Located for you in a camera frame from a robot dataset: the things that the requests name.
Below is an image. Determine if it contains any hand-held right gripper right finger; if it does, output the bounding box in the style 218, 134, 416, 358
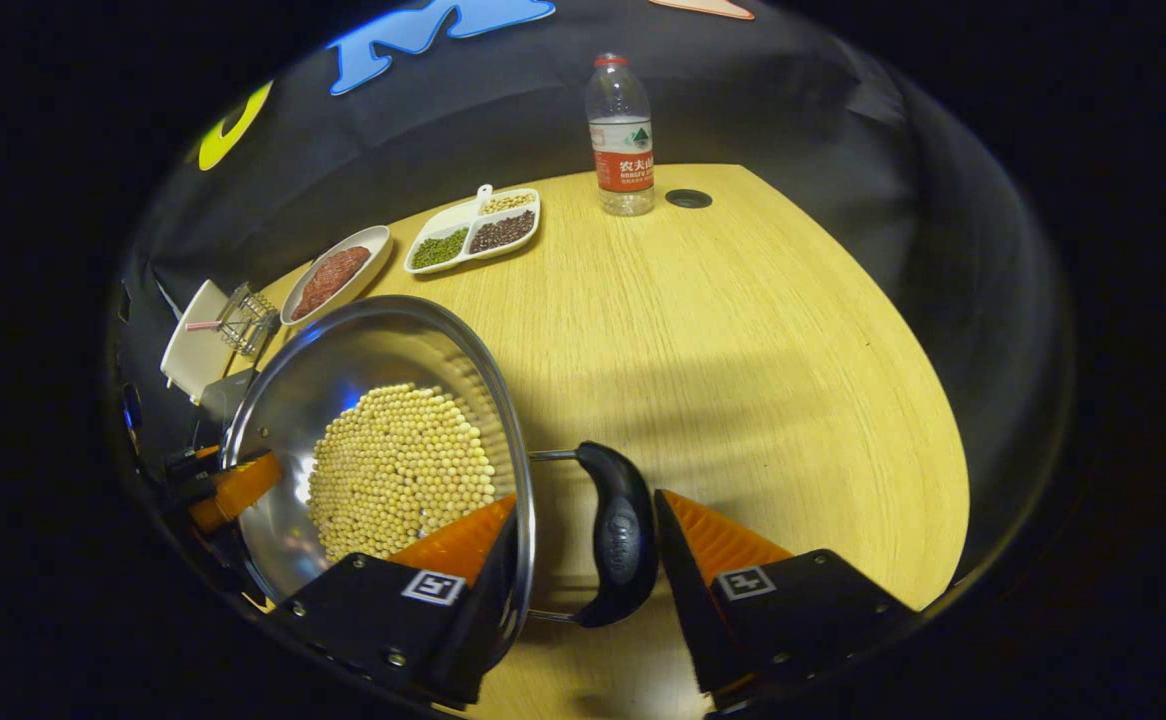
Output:
653, 488, 919, 711

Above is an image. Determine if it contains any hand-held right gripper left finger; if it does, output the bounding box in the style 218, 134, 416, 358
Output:
263, 493, 524, 711

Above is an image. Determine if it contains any heap of soybeans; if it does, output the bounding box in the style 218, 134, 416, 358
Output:
306, 383, 497, 564

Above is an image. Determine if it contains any steel pot with black handle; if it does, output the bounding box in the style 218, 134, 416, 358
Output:
221, 294, 660, 631

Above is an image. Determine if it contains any brown meat slice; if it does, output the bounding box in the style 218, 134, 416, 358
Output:
291, 268, 344, 321
318, 246, 372, 293

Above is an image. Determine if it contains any white round plate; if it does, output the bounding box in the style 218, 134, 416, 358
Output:
280, 225, 393, 328

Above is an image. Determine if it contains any heap of green beans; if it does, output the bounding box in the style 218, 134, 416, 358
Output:
410, 228, 469, 269

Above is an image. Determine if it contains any white divided dish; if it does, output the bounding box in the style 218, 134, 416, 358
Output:
403, 184, 542, 275

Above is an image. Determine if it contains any heap of dark red beans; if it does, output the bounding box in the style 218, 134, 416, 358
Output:
470, 210, 536, 253

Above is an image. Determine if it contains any clear water bottle red label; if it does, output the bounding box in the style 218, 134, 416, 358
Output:
584, 53, 656, 217

